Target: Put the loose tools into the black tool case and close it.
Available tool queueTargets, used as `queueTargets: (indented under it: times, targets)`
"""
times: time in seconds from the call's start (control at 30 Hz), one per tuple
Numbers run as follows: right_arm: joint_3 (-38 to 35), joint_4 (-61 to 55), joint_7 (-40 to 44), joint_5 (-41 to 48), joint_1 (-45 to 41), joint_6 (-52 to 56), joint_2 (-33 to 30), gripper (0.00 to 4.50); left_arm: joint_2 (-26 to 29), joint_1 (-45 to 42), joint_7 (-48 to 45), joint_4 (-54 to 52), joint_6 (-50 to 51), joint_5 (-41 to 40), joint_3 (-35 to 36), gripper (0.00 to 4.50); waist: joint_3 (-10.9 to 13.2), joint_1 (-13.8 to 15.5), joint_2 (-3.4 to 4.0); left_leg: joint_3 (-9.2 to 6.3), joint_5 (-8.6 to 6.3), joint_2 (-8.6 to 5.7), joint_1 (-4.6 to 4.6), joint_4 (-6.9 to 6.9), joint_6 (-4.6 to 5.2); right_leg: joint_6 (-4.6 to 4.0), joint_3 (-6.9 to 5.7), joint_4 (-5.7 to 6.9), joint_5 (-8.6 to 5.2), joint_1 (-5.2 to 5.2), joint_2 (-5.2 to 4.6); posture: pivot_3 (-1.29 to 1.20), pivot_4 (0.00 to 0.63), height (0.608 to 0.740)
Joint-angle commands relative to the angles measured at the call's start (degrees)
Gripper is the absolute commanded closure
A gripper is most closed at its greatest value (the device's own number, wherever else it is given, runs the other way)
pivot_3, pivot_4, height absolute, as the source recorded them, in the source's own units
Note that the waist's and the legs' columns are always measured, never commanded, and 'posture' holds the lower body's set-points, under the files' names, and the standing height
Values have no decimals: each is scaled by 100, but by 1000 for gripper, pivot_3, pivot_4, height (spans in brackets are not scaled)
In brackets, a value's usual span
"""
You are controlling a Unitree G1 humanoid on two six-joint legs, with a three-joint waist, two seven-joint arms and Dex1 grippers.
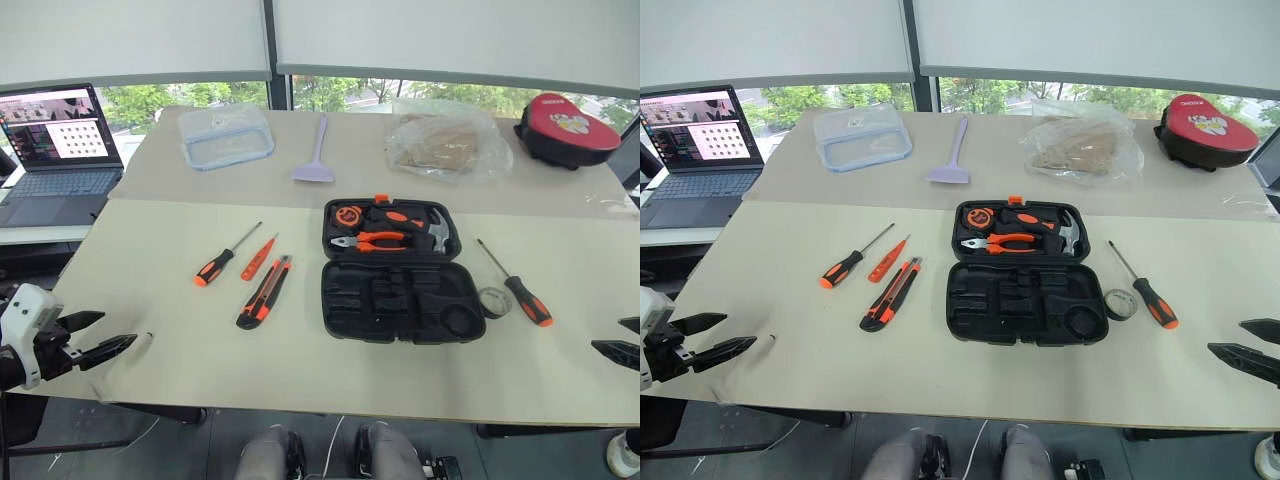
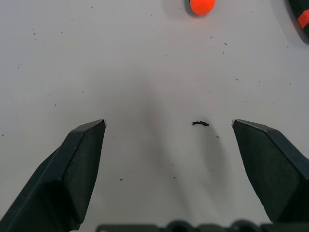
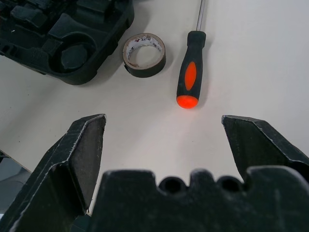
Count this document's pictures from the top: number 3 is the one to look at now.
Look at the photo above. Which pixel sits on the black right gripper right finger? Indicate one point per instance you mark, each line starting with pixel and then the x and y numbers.
pixel 256 142

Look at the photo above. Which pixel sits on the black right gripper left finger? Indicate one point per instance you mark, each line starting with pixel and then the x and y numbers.
pixel 60 169

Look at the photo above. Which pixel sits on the black electrical tape roll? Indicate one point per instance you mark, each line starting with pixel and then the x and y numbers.
pixel 144 71

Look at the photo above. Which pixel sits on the black tool case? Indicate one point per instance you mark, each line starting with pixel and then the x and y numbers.
pixel 79 77

